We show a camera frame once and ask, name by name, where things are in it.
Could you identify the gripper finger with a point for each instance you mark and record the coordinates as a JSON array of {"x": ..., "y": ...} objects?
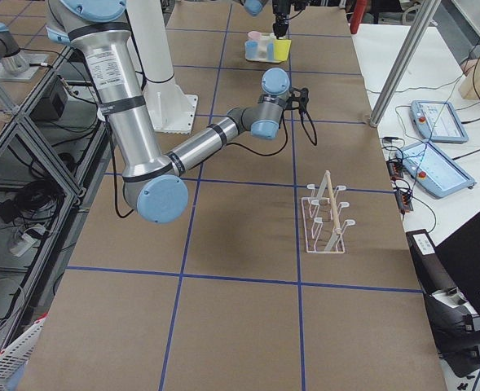
[
  {"x": 284, "y": 26},
  {"x": 277, "y": 26}
]

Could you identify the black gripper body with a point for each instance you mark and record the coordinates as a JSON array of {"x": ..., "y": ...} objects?
[{"x": 280, "y": 18}]

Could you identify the yellow plastic cup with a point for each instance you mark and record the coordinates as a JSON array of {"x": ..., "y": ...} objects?
[{"x": 281, "y": 49}]

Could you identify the pink plastic cup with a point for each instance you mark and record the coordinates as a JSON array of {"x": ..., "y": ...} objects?
[{"x": 254, "y": 36}]

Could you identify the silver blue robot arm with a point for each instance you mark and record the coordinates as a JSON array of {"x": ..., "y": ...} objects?
[
  {"x": 100, "y": 30},
  {"x": 254, "y": 8}
]

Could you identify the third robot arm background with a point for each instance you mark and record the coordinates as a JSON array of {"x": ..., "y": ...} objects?
[{"x": 14, "y": 62}]

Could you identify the blue plastic cup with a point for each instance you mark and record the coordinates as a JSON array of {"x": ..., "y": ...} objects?
[
  {"x": 270, "y": 52},
  {"x": 250, "y": 50}
]

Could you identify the cream plastic tray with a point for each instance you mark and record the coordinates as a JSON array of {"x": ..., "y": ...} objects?
[{"x": 261, "y": 56}]

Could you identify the far teach pendant tablet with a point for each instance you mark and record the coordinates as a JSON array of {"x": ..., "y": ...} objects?
[{"x": 438, "y": 121}]

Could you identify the teach pendant tablet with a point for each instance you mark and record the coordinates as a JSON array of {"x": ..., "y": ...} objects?
[
  {"x": 438, "y": 121},
  {"x": 434, "y": 170}
]

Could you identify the near teach pendant tablet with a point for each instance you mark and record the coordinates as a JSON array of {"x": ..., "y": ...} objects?
[{"x": 434, "y": 170}]

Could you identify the black laptop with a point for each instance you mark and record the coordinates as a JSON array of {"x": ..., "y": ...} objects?
[{"x": 449, "y": 274}]

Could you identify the white perforated basket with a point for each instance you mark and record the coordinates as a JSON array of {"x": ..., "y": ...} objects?
[{"x": 14, "y": 357}]

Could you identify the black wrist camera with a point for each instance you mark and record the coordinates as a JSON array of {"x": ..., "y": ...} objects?
[{"x": 298, "y": 99}]

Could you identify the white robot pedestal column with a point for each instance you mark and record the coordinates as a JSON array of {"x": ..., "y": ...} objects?
[{"x": 170, "y": 110}]

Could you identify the aluminium frame post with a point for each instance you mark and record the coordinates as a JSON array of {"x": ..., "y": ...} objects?
[{"x": 411, "y": 42}]

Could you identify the white wire cup rack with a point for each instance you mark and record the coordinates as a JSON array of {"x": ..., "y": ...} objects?
[{"x": 324, "y": 229}]

